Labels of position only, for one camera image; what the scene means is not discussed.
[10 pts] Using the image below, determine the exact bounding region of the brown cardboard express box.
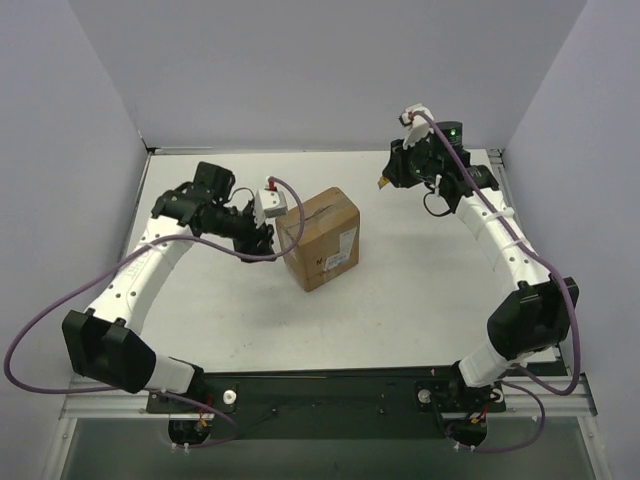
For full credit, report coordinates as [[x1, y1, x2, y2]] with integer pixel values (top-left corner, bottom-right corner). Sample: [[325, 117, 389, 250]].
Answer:
[[275, 187, 361, 292]]

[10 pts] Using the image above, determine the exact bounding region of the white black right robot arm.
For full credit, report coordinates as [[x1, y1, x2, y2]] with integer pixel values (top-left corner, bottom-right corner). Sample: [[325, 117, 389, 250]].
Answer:
[[379, 108, 579, 389]]

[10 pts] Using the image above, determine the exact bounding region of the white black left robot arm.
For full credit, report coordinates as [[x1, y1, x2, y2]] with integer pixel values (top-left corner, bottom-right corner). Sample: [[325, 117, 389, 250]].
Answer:
[[62, 162, 287, 412]]

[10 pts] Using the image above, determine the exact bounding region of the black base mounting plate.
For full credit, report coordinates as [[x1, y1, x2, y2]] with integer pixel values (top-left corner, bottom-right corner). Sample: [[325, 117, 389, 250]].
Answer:
[[146, 366, 506, 440]]

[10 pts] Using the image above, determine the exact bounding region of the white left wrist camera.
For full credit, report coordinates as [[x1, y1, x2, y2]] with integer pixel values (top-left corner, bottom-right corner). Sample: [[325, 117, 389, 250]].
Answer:
[[253, 177, 289, 228]]

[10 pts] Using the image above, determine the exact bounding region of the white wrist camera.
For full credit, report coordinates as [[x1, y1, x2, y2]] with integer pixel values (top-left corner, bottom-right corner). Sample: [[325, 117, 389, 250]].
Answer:
[[253, 177, 289, 228], [399, 103, 434, 150]]

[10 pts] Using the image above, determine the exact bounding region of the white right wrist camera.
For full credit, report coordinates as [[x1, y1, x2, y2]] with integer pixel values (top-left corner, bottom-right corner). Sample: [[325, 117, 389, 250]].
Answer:
[[399, 103, 434, 150]]

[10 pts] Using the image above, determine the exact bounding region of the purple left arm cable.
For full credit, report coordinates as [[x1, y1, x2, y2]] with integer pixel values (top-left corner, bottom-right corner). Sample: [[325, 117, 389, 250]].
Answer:
[[3, 175, 307, 448]]

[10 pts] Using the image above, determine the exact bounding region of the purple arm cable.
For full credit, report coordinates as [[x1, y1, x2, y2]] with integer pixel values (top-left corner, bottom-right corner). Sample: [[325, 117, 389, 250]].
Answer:
[[409, 110, 584, 454], [3, 175, 307, 448]]

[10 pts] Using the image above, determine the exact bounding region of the aluminium table edge rail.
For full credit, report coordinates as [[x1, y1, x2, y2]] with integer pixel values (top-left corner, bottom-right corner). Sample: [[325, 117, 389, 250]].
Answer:
[[487, 148, 574, 374]]

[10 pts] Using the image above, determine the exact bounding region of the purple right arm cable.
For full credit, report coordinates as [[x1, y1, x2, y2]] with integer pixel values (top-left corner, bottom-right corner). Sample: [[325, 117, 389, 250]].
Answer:
[[409, 110, 584, 454]]

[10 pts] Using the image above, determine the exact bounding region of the aluminium front frame rail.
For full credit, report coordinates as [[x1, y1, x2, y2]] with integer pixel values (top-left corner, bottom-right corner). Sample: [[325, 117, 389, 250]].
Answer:
[[61, 377, 597, 420]]

